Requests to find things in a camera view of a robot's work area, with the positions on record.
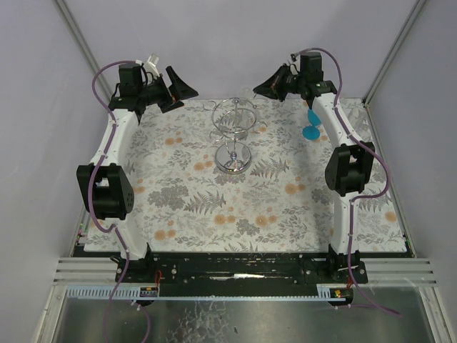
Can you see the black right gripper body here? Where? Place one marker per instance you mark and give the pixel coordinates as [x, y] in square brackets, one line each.
[282, 83]

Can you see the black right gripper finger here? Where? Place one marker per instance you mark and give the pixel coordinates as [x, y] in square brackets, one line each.
[278, 97]
[273, 85]

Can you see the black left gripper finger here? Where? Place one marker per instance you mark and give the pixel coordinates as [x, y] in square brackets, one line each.
[172, 106]
[179, 89]

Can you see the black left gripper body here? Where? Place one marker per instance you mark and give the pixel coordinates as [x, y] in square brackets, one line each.
[166, 92]

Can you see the clear wine glass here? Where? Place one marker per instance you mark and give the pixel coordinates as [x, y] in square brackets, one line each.
[248, 93]

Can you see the blue plastic wine glass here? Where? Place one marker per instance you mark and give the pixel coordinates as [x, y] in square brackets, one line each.
[311, 131]

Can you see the clear champagne flute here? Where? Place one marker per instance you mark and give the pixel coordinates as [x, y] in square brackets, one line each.
[358, 120]

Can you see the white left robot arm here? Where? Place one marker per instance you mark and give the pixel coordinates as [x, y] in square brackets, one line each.
[104, 184]

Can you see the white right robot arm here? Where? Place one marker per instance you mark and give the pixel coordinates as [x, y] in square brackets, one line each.
[349, 167]

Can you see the chrome wine glass rack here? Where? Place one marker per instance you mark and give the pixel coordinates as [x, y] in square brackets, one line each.
[233, 118]

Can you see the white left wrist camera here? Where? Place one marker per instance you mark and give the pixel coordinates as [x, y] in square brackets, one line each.
[150, 65]

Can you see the aluminium frame post left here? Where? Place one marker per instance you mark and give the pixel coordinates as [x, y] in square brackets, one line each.
[82, 45]

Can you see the aluminium frame post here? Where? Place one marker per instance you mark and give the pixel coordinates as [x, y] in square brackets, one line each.
[82, 45]
[410, 21]

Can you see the aluminium frame post right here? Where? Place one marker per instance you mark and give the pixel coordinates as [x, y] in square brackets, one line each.
[410, 21]

